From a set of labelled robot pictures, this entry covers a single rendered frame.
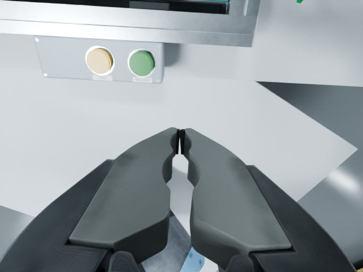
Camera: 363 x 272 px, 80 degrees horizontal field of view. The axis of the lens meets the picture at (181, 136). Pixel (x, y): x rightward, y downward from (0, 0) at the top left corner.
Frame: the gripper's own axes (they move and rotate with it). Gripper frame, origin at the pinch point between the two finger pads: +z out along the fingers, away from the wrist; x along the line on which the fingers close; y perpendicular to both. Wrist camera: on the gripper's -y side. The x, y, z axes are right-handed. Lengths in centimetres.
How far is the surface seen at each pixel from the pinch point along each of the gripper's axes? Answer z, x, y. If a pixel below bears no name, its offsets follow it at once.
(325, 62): 37.2, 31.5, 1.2
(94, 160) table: 37, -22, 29
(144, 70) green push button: 26.0, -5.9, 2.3
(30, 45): 37.2, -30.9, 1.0
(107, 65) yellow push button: 26.0, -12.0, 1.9
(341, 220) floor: 123, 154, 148
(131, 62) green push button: 26.0, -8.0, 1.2
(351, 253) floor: 124, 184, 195
